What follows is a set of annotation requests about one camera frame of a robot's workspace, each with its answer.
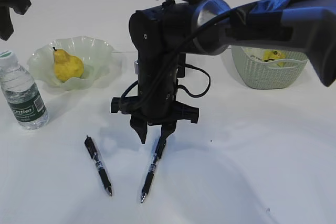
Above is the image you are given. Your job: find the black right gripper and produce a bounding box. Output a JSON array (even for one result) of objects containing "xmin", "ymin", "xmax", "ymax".
[{"xmin": 111, "ymin": 1, "xmax": 205, "ymax": 145}]

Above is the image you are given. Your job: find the black square pen holder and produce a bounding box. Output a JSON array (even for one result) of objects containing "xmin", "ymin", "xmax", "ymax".
[{"xmin": 176, "ymin": 53, "xmax": 186, "ymax": 78}]

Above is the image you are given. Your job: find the yellow white waste paper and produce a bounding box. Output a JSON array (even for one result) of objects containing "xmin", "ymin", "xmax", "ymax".
[{"xmin": 249, "ymin": 48, "xmax": 286, "ymax": 62}]

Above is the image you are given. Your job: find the clear plastic water bottle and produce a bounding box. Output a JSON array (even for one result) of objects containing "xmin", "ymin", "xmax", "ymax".
[{"xmin": 1, "ymin": 50, "xmax": 49, "ymax": 130}]

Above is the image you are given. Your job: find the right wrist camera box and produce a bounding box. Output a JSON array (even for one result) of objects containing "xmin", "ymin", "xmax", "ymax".
[{"xmin": 134, "ymin": 61, "xmax": 139, "ymax": 75}]

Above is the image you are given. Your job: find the green woven plastic basket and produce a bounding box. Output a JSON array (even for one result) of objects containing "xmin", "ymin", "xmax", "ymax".
[{"xmin": 232, "ymin": 46, "xmax": 308, "ymax": 89}]

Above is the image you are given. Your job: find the blue black gel pen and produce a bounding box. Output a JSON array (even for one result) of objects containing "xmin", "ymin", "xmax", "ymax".
[{"xmin": 140, "ymin": 136, "xmax": 166, "ymax": 204}]

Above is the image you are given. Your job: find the pale green wavy glass plate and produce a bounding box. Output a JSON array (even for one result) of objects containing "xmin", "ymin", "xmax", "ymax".
[{"xmin": 27, "ymin": 36, "xmax": 115, "ymax": 90}]

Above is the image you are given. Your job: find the black gel pen left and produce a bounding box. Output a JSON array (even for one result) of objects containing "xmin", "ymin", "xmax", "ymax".
[{"xmin": 84, "ymin": 135, "xmax": 113, "ymax": 197}]

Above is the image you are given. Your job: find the yellow pear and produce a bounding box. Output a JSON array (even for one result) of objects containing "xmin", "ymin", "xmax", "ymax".
[{"xmin": 53, "ymin": 47, "xmax": 84, "ymax": 82}]

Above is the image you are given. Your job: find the blue black right robot arm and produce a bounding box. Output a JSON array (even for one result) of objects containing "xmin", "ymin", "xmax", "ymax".
[{"xmin": 111, "ymin": 0, "xmax": 335, "ymax": 142}]

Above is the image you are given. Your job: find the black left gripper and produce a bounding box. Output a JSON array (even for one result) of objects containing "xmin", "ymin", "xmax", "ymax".
[{"xmin": 0, "ymin": 0, "xmax": 31, "ymax": 41}]

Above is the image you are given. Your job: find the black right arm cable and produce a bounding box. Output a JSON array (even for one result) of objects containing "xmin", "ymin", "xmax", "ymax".
[{"xmin": 119, "ymin": 0, "xmax": 234, "ymax": 116}]

